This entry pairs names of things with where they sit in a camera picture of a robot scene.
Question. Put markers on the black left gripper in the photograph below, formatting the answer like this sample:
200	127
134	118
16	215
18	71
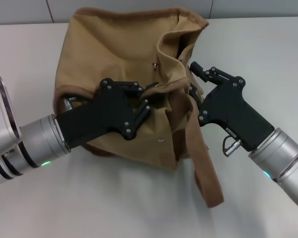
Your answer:
96	116

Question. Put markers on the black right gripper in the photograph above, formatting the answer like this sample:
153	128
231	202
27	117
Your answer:
233	111

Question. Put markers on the khaki canvas food bag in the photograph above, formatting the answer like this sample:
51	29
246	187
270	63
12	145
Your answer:
109	49

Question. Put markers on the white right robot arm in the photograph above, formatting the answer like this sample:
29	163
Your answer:
270	153

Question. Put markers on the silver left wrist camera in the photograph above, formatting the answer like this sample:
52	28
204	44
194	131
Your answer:
0	111

